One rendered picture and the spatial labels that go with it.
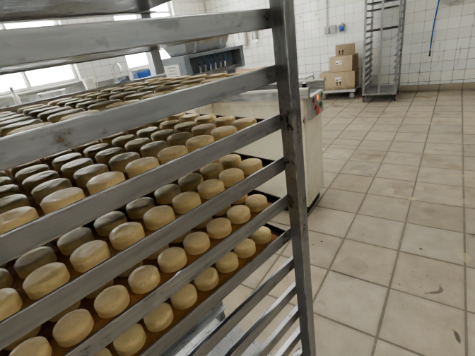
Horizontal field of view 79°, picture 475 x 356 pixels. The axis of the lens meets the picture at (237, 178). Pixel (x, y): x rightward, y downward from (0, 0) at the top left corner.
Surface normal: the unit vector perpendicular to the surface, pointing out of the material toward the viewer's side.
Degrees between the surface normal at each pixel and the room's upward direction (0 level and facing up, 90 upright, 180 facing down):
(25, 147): 90
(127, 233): 0
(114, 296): 0
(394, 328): 0
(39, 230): 90
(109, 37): 90
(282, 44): 90
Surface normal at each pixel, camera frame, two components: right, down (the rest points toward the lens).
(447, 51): -0.55, 0.43
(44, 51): 0.70, 0.20
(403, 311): -0.15, -0.90
